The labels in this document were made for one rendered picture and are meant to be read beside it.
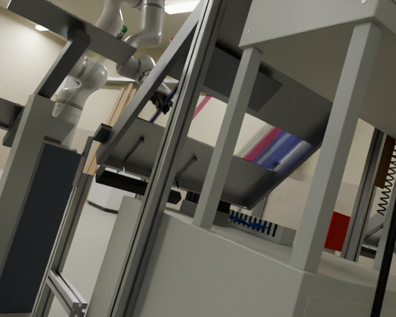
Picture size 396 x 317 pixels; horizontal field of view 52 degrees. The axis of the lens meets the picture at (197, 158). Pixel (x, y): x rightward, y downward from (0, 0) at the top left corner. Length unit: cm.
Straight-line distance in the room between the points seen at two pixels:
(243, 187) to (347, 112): 108
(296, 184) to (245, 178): 361
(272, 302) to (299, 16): 49
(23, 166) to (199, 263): 63
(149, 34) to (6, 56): 788
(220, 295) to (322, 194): 24
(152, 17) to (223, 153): 88
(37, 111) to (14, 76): 818
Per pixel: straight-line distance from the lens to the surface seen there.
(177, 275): 83
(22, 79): 945
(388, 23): 70
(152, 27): 157
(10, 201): 122
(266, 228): 110
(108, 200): 658
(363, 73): 67
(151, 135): 136
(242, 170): 158
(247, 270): 67
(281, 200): 527
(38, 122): 121
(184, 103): 91
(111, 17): 182
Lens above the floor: 68
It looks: 5 degrees up
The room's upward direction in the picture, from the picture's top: 17 degrees clockwise
